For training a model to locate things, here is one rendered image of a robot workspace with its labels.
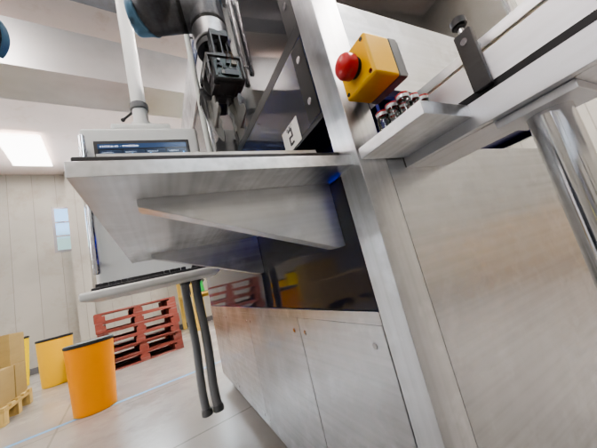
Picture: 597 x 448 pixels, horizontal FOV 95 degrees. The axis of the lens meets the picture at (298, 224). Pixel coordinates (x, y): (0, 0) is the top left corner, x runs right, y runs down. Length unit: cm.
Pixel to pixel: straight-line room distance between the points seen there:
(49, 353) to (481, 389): 521
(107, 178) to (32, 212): 809
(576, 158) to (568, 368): 50
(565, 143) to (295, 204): 39
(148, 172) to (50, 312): 769
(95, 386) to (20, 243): 566
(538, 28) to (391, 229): 31
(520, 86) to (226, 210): 44
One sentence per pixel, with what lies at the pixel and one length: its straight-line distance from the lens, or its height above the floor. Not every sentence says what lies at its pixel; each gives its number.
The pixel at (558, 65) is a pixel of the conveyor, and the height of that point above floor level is 86.
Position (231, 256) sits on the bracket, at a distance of 97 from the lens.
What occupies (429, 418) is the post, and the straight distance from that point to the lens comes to 54.
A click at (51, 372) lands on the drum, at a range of 542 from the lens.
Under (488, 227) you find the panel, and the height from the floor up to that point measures 70.
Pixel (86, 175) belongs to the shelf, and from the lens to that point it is 39.
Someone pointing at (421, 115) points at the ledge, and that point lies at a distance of 42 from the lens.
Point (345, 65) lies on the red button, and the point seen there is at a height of 99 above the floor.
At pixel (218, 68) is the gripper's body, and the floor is 112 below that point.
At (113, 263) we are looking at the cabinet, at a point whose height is 92.
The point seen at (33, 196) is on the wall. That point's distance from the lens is 859.
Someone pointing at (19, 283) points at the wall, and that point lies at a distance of 817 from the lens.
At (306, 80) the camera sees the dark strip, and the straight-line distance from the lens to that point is 65.
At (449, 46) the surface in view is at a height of 117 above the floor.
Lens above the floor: 70
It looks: 10 degrees up
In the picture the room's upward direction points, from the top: 14 degrees counter-clockwise
